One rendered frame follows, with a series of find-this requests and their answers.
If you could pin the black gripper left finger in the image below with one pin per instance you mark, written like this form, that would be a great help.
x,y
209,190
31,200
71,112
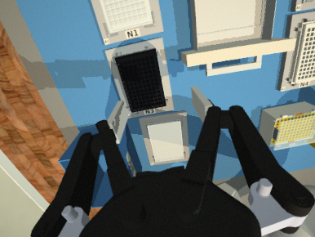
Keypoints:
x,y
69,211

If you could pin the dark blue open-top bin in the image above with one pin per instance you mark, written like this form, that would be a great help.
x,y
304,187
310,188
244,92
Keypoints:
x,y
102,190

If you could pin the blue flat mat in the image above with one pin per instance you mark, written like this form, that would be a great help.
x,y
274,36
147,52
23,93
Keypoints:
x,y
68,37

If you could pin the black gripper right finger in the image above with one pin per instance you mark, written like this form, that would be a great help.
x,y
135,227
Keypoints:
x,y
277,199

